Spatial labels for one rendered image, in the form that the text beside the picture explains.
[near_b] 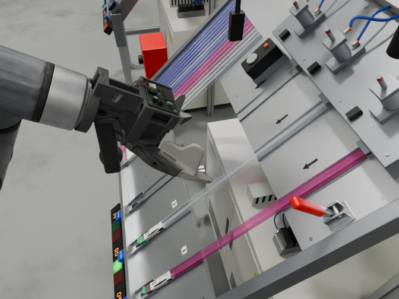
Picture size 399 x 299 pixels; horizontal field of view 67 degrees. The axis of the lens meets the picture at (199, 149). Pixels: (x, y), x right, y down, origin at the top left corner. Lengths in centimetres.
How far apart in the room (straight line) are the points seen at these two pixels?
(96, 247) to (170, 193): 96
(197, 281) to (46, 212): 132
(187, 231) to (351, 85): 40
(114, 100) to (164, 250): 38
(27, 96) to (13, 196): 160
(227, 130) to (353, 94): 72
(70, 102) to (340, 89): 36
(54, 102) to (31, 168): 169
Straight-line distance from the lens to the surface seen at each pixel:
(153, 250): 71
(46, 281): 163
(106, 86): 39
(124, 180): 86
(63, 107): 39
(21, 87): 38
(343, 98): 47
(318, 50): 54
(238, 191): 96
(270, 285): 50
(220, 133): 112
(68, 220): 174
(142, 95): 40
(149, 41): 134
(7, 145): 45
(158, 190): 74
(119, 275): 81
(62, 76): 39
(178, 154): 43
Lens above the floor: 140
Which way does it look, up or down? 47 degrees down
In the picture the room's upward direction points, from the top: straight up
